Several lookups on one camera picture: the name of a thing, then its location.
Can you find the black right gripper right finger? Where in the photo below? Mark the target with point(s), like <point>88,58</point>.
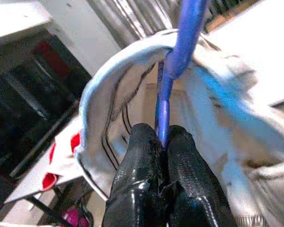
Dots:
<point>187,170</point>

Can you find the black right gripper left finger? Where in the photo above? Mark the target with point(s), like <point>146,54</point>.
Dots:
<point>137,165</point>

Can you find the white garment stitched collar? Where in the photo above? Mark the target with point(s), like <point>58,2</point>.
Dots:
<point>203,153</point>

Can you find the red clothes hanger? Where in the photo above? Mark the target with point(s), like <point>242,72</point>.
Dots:
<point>49,180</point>

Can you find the pink object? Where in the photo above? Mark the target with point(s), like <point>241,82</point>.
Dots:
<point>73,218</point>

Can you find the long white table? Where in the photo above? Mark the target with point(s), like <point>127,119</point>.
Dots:
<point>251,47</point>

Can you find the grey curtain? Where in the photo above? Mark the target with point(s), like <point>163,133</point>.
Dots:
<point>132,19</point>

